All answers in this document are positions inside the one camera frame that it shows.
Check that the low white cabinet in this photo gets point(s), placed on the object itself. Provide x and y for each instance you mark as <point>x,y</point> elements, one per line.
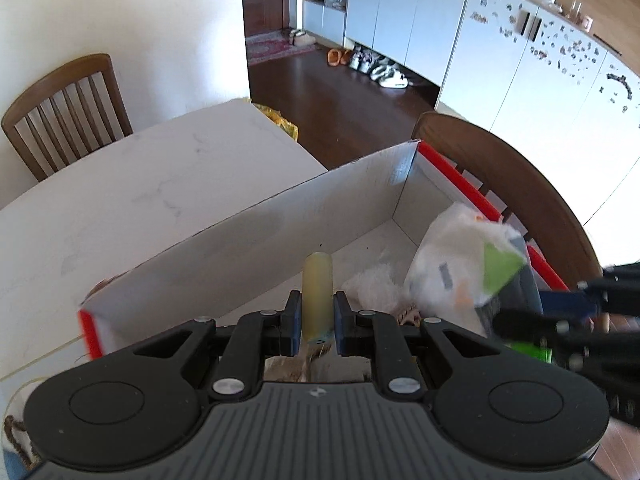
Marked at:
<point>324,22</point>

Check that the grey sneakers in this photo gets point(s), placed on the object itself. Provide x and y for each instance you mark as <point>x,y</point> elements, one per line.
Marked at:
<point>364,61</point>

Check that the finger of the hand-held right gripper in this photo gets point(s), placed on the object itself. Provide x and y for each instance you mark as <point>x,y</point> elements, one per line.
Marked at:
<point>525,325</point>
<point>565,302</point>

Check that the tall white cabinet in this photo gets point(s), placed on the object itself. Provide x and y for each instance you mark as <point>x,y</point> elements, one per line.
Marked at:
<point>400,10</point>

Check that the red cardboard box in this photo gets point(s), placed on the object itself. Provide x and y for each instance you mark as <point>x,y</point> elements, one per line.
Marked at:
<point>280,230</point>

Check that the patterned red rug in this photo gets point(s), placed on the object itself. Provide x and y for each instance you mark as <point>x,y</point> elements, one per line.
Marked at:
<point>272,49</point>

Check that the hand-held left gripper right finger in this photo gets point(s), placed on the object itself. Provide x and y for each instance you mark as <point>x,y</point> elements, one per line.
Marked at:
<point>340,321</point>

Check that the slatted wooden chair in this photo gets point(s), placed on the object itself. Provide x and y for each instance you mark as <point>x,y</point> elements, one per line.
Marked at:
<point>65,110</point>

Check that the white cabinet with stickers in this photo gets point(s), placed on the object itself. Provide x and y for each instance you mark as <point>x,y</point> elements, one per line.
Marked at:
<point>550,90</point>

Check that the yellow bag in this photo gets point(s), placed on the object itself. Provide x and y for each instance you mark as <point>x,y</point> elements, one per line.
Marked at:
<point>280,120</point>

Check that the white sneakers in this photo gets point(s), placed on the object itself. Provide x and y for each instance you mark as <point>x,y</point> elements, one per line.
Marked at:
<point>394,79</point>

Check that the drinking glass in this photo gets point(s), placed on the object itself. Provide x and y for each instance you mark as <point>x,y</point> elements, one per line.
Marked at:
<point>575,9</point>

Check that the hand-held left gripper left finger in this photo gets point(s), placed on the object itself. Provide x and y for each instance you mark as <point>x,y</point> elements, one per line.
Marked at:
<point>296,321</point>

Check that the bag of white beads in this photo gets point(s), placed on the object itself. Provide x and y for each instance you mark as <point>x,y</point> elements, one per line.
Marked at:
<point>375,285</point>

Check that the white green tissue packet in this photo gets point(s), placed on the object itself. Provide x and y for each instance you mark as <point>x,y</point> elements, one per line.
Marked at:
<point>460,260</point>

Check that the pair of orange slippers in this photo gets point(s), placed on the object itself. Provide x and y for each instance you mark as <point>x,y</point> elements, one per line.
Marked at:
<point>339,56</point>

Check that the pale yellow tube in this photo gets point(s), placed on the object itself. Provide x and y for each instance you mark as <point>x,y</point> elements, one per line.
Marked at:
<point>317,295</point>

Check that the curved-back wooden chair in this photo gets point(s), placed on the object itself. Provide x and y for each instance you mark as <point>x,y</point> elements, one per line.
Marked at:
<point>525,180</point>

